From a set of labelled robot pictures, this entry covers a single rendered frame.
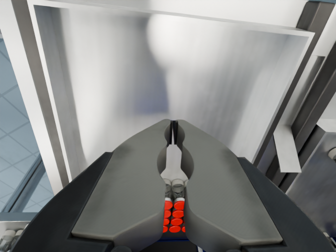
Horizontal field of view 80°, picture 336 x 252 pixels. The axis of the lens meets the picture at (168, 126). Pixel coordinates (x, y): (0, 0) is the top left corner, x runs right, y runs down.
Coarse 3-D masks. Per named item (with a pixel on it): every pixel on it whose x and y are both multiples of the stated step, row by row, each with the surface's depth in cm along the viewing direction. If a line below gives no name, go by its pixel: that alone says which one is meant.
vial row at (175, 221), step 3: (171, 210) 35; (171, 213) 35; (171, 216) 34; (183, 216) 35; (165, 219) 33; (168, 219) 34; (171, 219) 34; (174, 219) 34; (177, 219) 34; (180, 219) 34; (183, 219) 34; (165, 222) 34; (168, 222) 34; (171, 222) 34; (174, 222) 34; (177, 222) 34; (180, 222) 34
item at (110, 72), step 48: (48, 0) 17; (48, 48) 20; (96, 48) 22; (144, 48) 22; (192, 48) 23; (240, 48) 23; (288, 48) 23; (96, 96) 25; (144, 96) 26; (192, 96) 26; (240, 96) 27; (96, 144) 29; (240, 144) 31
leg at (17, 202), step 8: (40, 160) 71; (32, 168) 68; (40, 168) 69; (24, 176) 65; (32, 176) 65; (40, 176) 68; (24, 184) 62; (32, 184) 64; (16, 192) 60; (24, 192) 60; (32, 192) 63; (8, 200) 58; (16, 200) 58; (24, 200) 59; (8, 208) 55; (16, 208) 56
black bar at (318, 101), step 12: (324, 72) 25; (324, 84) 25; (312, 96) 27; (324, 96) 26; (312, 108) 27; (324, 108) 27; (300, 120) 28; (312, 120) 28; (300, 132) 29; (300, 144) 30; (276, 156) 33; (276, 168) 33; (276, 180) 34
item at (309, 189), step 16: (320, 128) 28; (304, 144) 30; (320, 144) 33; (304, 160) 30; (320, 160) 35; (288, 176) 33; (304, 176) 37; (320, 176) 37; (288, 192) 39; (304, 192) 40; (320, 192) 40; (304, 208) 43; (320, 208) 43; (320, 224) 47
